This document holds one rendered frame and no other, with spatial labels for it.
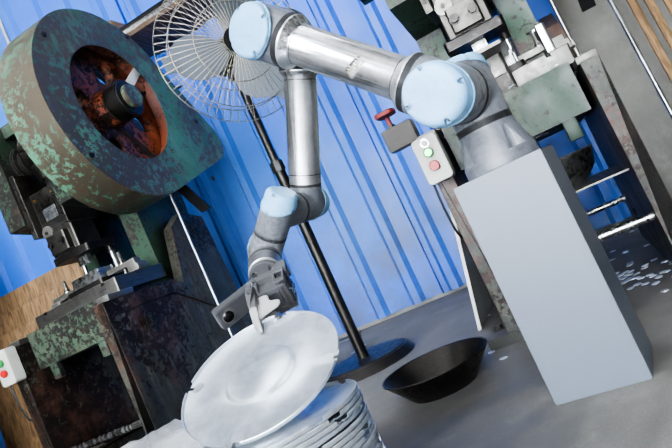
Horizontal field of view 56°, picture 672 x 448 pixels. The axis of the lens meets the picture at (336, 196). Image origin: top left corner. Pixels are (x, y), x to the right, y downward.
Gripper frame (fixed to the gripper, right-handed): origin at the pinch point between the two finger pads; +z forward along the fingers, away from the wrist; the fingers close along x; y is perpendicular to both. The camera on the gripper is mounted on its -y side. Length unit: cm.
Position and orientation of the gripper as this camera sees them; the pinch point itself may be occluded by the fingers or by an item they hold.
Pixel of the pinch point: (258, 331)
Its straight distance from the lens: 120.2
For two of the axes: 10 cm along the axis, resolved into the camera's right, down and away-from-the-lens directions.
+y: 9.1, -4.2, -0.4
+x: 4.0, 8.3, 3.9
